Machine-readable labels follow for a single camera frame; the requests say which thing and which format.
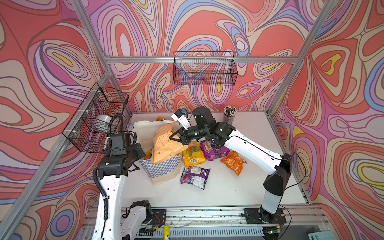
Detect black wire basket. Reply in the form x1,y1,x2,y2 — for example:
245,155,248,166
173,50,238,86
63,83,129,154

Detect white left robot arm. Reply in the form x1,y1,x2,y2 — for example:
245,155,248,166
92,131,152,240

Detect small yellow snack bag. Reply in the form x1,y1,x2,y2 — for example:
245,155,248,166
156,117,172,122

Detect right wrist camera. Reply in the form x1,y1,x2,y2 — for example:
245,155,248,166
172,108,191,130

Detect purple grape snack bag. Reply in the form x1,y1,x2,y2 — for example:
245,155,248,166
200,141,231,161

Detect yellow mango snack bag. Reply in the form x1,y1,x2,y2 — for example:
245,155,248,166
182,142,206,167

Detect silver bowl in basket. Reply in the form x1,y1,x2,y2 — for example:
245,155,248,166
95,115,112,125

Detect black marker in basket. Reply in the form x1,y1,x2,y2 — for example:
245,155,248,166
103,137,110,151

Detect cup of straws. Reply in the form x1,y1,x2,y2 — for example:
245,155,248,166
223,106,237,125

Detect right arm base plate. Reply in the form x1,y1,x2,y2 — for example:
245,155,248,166
241,208,287,225

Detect checkered paper bag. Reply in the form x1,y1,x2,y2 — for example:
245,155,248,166
134,121,188,186

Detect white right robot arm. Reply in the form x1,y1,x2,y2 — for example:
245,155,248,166
170,107,292,223

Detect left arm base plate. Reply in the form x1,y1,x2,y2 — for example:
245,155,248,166
142,209,167,228

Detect orange snack bag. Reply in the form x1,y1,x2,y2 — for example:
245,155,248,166
221,151,247,176

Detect black wire basket back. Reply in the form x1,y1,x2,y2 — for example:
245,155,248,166
173,50,238,86

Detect black wire basket left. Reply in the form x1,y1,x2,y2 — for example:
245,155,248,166
63,83,129,154

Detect tan snack bag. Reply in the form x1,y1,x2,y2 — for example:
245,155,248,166
152,123,188,165

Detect purple berries snack bag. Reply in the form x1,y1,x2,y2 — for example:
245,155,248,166
180,166,211,190

